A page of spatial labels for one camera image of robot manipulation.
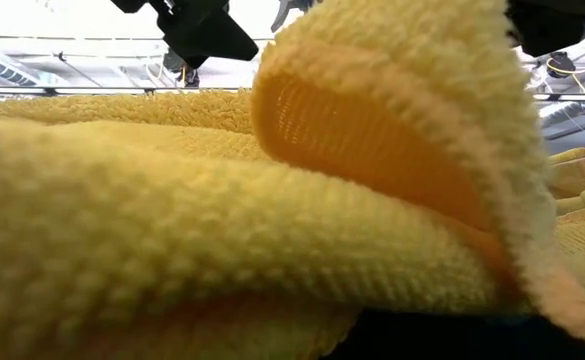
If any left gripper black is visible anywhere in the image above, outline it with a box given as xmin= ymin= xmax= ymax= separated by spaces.
xmin=110 ymin=0 xmax=260 ymax=70

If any yellow microfiber towel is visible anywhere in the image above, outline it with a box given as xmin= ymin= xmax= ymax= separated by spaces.
xmin=547 ymin=146 xmax=585 ymax=167
xmin=546 ymin=158 xmax=585 ymax=217
xmin=0 ymin=0 xmax=585 ymax=360

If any black ceiling cable reel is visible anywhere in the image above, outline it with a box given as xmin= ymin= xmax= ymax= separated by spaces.
xmin=164 ymin=47 xmax=201 ymax=89
xmin=546 ymin=51 xmax=577 ymax=80

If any corrugated ceiling air duct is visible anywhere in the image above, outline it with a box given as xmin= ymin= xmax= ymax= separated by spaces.
xmin=0 ymin=47 xmax=41 ymax=87
xmin=539 ymin=102 xmax=585 ymax=129

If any long black ceiling rail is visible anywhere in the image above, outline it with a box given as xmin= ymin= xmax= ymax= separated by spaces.
xmin=0 ymin=84 xmax=585 ymax=105

